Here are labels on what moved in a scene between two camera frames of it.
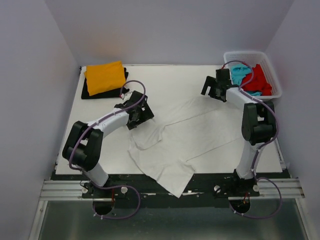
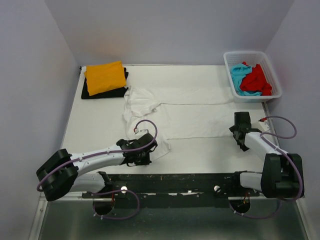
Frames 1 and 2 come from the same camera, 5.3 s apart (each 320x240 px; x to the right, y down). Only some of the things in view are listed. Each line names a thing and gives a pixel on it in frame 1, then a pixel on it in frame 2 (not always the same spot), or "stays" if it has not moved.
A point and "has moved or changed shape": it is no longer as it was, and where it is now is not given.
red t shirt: [259, 83] stays
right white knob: [217, 188] stays
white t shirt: [162, 149] has moved or changed shape
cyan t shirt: [238, 72] stays
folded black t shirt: [111, 94] stays
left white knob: [124, 190] stays
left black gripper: [146, 115] → [146, 161]
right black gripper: [210, 81] → [243, 147]
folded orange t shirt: [104, 78] stays
